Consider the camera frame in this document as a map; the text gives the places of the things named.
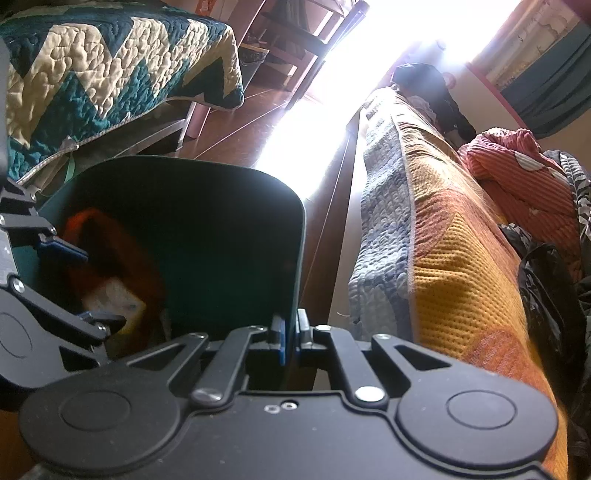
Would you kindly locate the orange patchwork quilt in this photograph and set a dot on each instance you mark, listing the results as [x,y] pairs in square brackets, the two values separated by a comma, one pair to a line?
[452,286]

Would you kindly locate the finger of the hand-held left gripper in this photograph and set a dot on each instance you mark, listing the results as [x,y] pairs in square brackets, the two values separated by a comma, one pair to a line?
[62,249]
[94,317]

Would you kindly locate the dark bag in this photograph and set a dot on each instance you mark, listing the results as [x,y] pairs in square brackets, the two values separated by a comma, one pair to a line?
[434,92]

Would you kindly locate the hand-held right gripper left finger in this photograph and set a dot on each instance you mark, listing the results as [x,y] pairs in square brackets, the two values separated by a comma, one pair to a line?
[277,340]

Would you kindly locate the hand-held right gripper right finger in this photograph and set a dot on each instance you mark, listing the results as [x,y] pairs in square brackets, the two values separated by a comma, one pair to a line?
[302,333]

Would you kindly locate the black plastic bag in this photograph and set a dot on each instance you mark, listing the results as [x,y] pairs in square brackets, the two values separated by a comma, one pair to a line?
[549,300]

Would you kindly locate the metal bed frame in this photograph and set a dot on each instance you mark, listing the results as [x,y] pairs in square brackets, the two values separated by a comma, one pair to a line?
[171,131]

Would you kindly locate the red striped blanket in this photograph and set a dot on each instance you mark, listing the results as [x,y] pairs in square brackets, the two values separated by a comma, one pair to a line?
[517,175]

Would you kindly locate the wooden chair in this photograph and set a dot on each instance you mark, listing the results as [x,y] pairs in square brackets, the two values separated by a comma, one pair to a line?
[300,41]

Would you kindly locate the teal zigzag quilt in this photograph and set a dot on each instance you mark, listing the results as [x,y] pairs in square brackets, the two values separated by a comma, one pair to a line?
[115,74]

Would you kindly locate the dark green trash bin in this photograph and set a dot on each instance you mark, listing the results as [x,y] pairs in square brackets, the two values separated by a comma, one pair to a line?
[221,240]

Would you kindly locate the teal curtain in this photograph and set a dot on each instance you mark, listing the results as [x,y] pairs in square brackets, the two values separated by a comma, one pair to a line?
[549,87]

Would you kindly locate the white yellow packet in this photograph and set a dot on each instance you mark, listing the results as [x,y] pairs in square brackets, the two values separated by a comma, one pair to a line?
[115,300]

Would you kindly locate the black white patterned cloth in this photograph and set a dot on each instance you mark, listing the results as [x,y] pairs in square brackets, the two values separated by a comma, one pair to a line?
[577,184]

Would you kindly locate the red plastic bag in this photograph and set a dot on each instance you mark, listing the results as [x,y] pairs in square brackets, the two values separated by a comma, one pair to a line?
[115,258]

